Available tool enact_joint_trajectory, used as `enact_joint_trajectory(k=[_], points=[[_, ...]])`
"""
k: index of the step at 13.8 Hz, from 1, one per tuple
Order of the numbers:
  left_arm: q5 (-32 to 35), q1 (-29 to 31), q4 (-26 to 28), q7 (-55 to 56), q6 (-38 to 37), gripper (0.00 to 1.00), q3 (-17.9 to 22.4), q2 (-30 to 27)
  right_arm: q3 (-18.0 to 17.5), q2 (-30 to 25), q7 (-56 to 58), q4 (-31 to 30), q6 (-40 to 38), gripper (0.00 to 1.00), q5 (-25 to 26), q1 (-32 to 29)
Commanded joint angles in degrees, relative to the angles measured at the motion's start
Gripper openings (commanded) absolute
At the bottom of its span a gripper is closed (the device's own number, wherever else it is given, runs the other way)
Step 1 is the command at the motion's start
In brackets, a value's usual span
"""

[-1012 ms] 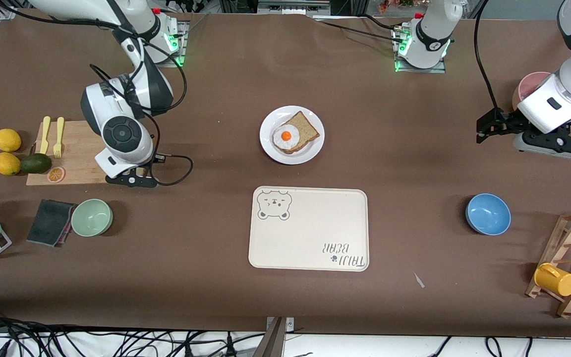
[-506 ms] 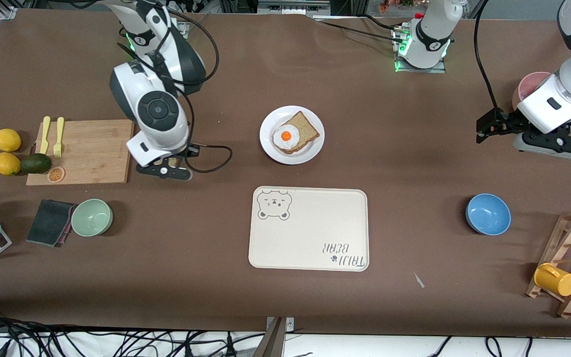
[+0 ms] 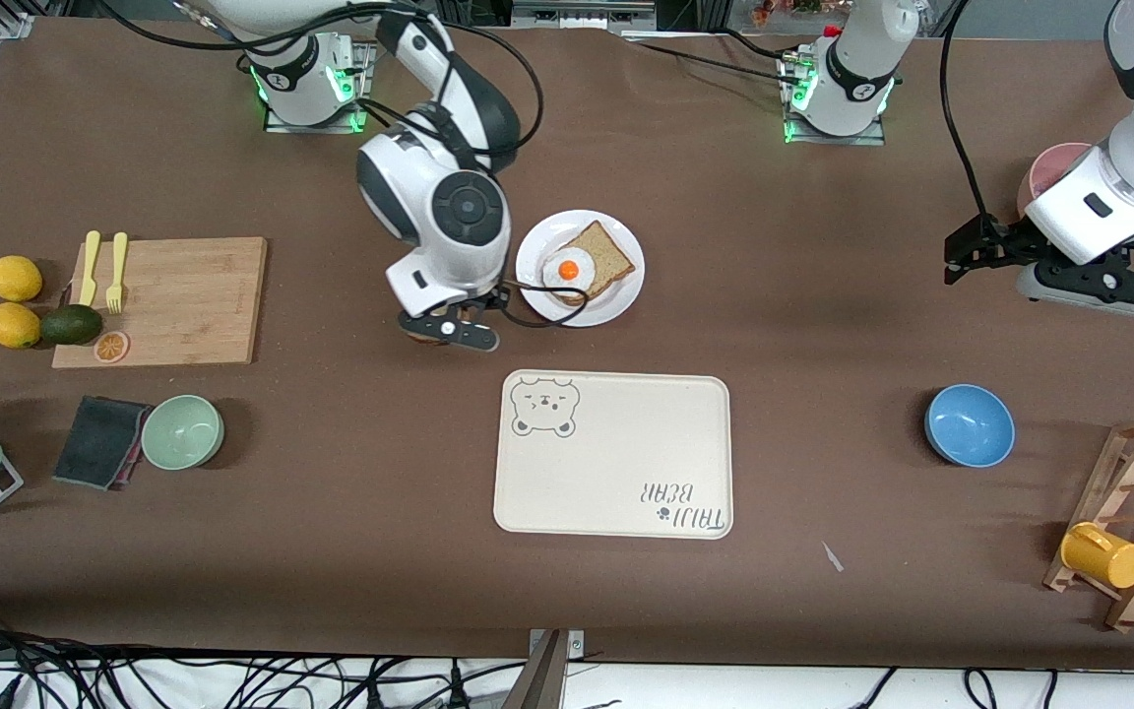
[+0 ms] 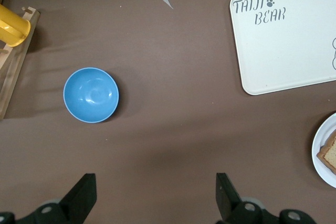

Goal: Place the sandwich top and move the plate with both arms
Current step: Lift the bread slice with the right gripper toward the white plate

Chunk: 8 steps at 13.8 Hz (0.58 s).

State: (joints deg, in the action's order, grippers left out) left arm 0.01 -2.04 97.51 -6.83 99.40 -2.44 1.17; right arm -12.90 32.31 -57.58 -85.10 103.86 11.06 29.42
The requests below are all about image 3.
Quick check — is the pink bowl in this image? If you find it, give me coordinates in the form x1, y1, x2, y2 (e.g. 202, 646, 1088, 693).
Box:
1017, 143, 1095, 220

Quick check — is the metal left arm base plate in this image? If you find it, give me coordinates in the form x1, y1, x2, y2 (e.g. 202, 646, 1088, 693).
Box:
779, 49, 888, 147

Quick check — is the metal mount bracket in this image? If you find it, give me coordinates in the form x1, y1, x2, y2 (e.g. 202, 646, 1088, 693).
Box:
526, 630, 586, 709

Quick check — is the round white plate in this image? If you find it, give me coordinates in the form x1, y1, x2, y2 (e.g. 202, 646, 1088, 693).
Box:
515, 210, 646, 328

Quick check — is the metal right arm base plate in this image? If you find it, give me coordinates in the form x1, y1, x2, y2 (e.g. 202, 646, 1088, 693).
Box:
262, 39, 376, 134

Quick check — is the folded dark grey cloth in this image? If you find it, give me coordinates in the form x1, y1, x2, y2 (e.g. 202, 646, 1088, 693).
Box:
52, 396, 153, 490

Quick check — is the yellow lemon toy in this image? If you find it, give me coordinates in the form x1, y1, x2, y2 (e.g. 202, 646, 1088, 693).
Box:
0, 302, 42, 350
0, 255, 43, 302

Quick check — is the yellow plastic knife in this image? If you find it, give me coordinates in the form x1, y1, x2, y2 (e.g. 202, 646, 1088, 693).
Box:
80, 230, 101, 307

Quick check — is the yellow mug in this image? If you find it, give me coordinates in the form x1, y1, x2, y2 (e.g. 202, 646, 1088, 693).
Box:
1060, 522, 1134, 590

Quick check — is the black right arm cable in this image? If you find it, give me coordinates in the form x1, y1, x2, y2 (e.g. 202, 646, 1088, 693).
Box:
94, 0, 590, 329

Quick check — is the green avocado toy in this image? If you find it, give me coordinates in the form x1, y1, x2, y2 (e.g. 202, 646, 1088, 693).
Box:
39, 304, 103, 347

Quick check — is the black cable tangle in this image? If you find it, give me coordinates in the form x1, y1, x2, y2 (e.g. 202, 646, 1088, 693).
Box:
0, 611, 529, 709

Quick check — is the black base cable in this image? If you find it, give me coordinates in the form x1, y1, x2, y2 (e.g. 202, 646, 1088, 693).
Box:
621, 30, 804, 85

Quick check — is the cream bear print tray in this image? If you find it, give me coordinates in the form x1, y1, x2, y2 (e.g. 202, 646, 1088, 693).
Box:
493, 370, 733, 540

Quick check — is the bamboo cutting board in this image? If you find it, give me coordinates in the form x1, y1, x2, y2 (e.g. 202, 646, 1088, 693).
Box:
52, 236, 269, 369

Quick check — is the yellow plastic fork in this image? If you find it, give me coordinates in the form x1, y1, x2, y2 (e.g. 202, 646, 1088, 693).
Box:
106, 232, 129, 314

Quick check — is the bread slice under egg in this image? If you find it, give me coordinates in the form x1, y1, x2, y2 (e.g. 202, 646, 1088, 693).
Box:
539, 221, 636, 306

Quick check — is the fried egg toy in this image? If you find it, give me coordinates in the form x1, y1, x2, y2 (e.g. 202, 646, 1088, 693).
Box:
540, 248, 596, 299

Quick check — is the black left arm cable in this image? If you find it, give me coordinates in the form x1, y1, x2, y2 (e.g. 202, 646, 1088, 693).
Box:
939, 0, 1001, 232

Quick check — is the mint green bowl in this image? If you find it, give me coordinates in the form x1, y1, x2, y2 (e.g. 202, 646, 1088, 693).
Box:
141, 395, 225, 471

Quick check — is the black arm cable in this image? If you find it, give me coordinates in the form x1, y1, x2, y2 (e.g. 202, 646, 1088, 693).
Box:
94, 0, 590, 329
939, 0, 1001, 232

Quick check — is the blue bowl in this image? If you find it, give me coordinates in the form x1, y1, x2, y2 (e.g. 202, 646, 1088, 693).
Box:
924, 384, 1016, 468

